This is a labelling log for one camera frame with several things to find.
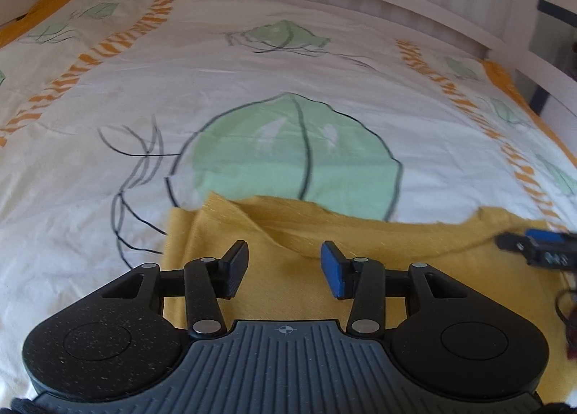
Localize mustard yellow knit garment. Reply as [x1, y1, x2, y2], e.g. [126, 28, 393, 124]
[160, 195, 576, 402]

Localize white leaf-print duvet cover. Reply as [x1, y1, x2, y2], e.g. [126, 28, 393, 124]
[1, 0, 576, 402]

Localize orange bed sheet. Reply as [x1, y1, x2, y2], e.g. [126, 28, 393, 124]
[0, 0, 71, 48]

